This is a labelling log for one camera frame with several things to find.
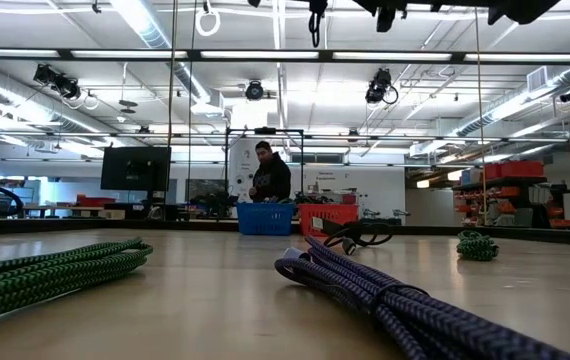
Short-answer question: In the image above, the red bin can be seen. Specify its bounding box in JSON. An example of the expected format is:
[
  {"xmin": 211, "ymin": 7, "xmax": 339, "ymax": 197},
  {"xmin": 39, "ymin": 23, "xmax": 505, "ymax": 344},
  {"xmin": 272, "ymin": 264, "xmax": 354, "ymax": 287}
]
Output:
[{"xmin": 75, "ymin": 194, "xmax": 117, "ymax": 208}]

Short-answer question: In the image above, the person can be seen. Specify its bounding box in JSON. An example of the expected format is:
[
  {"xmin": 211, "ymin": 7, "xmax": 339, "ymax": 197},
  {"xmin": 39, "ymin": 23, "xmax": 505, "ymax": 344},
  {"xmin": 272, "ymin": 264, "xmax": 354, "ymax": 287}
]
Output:
[{"xmin": 248, "ymin": 140, "xmax": 293, "ymax": 204}]

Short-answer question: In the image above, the wooden workbench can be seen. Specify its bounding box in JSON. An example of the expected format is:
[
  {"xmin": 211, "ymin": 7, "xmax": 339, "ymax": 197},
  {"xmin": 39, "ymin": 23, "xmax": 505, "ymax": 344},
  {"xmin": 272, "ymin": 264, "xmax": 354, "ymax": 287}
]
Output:
[{"xmin": 23, "ymin": 203, "xmax": 127, "ymax": 220}]

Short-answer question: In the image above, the yellow hanging cord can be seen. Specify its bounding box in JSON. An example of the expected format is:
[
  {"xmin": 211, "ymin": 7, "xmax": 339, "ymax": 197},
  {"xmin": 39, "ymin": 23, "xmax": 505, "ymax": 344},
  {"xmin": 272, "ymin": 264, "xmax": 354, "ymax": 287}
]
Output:
[{"xmin": 472, "ymin": 0, "xmax": 489, "ymax": 227}]

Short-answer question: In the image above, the red plastic basket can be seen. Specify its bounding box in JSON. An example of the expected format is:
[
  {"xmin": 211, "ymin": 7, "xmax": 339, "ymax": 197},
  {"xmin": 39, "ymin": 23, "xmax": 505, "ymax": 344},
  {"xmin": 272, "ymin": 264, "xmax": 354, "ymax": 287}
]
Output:
[{"xmin": 297, "ymin": 203, "xmax": 360, "ymax": 238}]

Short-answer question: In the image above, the silver ventilation duct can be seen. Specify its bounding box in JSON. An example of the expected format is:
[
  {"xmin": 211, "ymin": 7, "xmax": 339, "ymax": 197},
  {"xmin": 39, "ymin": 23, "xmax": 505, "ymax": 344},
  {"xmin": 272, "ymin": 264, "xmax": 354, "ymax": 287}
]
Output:
[{"xmin": 109, "ymin": 0, "xmax": 226, "ymax": 117}]

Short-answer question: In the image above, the black overhead frame bar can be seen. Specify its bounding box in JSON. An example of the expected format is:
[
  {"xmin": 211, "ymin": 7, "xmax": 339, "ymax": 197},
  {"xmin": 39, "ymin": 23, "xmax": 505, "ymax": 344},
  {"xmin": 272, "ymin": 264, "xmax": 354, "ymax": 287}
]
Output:
[{"xmin": 0, "ymin": 48, "xmax": 570, "ymax": 64}]

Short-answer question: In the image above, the white hanging ring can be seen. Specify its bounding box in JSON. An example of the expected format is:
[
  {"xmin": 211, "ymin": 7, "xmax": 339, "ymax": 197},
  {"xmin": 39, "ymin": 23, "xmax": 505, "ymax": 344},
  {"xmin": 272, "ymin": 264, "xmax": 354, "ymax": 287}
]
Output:
[{"xmin": 194, "ymin": 7, "xmax": 222, "ymax": 38}]

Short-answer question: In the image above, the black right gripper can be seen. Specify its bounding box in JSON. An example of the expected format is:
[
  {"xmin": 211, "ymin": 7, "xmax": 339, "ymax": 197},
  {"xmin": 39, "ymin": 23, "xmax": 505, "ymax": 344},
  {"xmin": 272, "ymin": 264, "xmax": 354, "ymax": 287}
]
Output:
[{"xmin": 352, "ymin": 0, "xmax": 563, "ymax": 33}]

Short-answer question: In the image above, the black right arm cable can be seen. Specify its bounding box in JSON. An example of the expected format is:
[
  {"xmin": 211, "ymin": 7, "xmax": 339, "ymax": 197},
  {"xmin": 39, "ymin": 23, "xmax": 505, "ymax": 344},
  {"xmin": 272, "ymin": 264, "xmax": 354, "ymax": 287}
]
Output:
[{"xmin": 307, "ymin": 0, "xmax": 328, "ymax": 49}]

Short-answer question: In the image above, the thin vertical pole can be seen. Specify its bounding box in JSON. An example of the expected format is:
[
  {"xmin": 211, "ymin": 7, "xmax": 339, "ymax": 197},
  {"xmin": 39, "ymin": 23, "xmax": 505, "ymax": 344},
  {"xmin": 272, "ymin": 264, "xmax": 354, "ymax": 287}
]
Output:
[{"xmin": 166, "ymin": 0, "xmax": 178, "ymax": 221}]

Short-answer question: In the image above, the black monitor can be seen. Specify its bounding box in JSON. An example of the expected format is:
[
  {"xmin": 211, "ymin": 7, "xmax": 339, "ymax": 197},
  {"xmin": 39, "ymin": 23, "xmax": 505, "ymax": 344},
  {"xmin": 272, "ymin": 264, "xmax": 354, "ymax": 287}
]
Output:
[{"xmin": 100, "ymin": 145, "xmax": 172, "ymax": 192}]

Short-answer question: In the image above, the blue plastic basket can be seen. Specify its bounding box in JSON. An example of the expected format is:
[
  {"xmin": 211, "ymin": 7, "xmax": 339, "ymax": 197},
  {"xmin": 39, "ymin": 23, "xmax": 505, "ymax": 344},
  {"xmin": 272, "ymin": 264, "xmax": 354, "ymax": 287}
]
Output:
[{"xmin": 236, "ymin": 202, "xmax": 296, "ymax": 237}]

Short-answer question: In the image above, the black square stand frame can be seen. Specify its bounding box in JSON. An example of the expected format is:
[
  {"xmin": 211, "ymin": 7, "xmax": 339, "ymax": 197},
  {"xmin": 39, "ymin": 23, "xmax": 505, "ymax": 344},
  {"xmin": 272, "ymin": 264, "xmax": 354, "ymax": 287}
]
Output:
[{"xmin": 223, "ymin": 127, "xmax": 306, "ymax": 222}]

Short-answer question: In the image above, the black aluminium table frame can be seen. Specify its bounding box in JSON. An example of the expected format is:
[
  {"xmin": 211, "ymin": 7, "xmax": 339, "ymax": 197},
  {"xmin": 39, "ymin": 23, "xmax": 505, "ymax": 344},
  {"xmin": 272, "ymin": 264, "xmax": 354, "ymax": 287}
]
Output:
[{"xmin": 0, "ymin": 213, "xmax": 570, "ymax": 247}]

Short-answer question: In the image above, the green braided cable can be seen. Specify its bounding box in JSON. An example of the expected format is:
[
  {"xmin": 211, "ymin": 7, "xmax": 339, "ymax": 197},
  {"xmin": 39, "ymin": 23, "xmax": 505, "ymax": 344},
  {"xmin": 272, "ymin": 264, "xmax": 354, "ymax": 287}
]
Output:
[
  {"xmin": 0, "ymin": 237, "xmax": 155, "ymax": 330},
  {"xmin": 456, "ymin": 229, "xmax": 500, "ymax": 262}
]

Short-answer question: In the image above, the black cable with white label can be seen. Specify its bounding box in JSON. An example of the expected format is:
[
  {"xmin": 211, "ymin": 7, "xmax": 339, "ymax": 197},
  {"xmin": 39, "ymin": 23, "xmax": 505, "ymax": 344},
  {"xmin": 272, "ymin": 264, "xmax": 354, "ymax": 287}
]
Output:
[{"xmin": 311, "ymin": 215, "xmax": 396, "ymax": 257}]

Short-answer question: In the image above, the blue braided cable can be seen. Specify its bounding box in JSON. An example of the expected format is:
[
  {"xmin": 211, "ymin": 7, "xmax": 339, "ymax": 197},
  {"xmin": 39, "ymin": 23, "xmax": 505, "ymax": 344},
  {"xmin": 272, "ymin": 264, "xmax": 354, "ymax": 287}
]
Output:
[{"xmin": 273, "ymin": 234, "xmax": 570, "ymax": 360}]

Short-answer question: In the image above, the shelf rack with red bins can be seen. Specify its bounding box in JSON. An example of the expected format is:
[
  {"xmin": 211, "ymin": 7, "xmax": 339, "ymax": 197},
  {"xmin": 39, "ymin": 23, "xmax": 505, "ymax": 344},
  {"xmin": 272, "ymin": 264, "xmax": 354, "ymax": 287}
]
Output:
[{"xmin": 452, "ymin": 159, "xmax": 570, "ymax": 230}]

